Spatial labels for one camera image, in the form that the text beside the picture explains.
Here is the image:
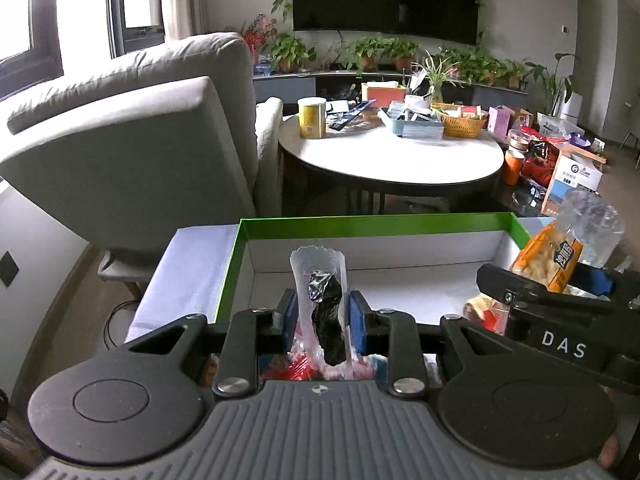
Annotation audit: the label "person's right hand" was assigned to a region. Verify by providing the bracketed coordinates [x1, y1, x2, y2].
[597, 435, 622, 469]

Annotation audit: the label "wooden sofa footrest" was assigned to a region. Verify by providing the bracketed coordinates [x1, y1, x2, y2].
[97, 249, 156, 297]

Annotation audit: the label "red and pink snack packets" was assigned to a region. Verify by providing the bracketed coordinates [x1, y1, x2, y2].
[259, 350, 391, 384]

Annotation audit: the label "narrow dark-framed window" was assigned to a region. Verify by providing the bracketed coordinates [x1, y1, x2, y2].
[107, 0, 166, 58]

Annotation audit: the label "large-leaved plant in white pot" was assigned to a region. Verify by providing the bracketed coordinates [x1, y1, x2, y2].
[525, 52, 584, 121]

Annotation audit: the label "clear packet with black snack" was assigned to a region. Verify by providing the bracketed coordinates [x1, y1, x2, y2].
[290, 245, 351, 381]

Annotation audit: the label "red snack bags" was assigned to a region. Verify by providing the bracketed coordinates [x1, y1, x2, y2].
[520, 127, 568, 186]

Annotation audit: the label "white and blue cardboard box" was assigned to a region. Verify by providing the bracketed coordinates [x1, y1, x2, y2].
[540, 142, 607, 218]

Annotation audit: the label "purple box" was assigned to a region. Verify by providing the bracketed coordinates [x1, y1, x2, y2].
[487, 105, 514, 138]

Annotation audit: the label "green potted plant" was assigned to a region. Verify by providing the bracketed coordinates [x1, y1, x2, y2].
[387, 37, 419, 72]
[265, 32, 317, 73]
[340, 35, 396, 72]

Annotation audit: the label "grey armchair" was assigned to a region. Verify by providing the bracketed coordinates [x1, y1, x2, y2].
[0, 31, 284, 256]

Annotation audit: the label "row of green potted plants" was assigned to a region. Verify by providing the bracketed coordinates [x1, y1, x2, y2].
[450, 50, 529, 91]

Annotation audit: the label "yellow and red snack packets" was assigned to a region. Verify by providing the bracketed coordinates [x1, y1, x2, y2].
[462, 294, 511, 336]

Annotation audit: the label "wicker basket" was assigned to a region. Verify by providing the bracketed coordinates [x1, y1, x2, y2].
[431, 102, 488, 138]

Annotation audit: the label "round white coffee table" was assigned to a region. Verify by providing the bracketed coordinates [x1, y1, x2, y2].
[277, 107, 505, 216]

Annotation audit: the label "black wall socket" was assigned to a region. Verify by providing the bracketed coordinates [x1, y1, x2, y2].
[0, 251, 20, 288]

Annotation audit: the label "white tablecloth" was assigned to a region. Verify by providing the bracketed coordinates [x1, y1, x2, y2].
[125, 224, 241, 343]

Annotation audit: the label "green cardboard box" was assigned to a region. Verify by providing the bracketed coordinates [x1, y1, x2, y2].
[215, 211, 533, 358]

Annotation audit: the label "large dark-framed window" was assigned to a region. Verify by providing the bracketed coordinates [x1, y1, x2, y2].
[0, 0, 63, 101]

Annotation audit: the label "dark remote controls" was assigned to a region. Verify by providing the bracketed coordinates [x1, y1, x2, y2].
[327, 100, 377, 131]

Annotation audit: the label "black floor cable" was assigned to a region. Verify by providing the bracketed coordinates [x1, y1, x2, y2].
[102, 300, 143, 348]

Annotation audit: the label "blue plastic tray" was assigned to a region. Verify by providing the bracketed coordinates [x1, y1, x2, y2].
[377, 105, 446, 139]

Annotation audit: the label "orange tissue box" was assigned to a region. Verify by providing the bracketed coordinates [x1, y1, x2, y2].
[361, 82, 408, 108]

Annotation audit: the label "orange jar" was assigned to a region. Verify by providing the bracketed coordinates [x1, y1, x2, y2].
[502, 149, 526, 186]

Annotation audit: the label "glass pitcher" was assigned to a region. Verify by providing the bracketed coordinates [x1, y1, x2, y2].
[555, 189, 627, 268]

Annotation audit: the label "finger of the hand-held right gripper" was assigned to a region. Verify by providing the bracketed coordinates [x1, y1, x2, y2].
[570, 263, 640, 307]
[476, 263, 552, 322]

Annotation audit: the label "yellow can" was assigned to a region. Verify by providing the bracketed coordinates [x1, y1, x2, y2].
[297, 97, 328, 139]

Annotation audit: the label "grey television console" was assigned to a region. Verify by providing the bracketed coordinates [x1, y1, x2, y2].
[253, 71, 529, 111]

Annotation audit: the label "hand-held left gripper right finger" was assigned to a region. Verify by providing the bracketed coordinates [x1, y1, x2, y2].
[348, 289, 511, 397]

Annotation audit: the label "orange snack bag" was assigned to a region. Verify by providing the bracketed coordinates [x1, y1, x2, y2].
[510, 220, 584, 294]

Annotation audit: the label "red-leaved plant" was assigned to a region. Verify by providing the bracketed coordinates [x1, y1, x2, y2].
[240, 14, 278, 66]

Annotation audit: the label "spider plant in glass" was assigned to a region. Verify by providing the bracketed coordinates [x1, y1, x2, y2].
[412, 50, 463, 106]

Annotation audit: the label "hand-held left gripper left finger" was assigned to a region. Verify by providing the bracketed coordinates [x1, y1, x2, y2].
[125, 287, 299, 400]

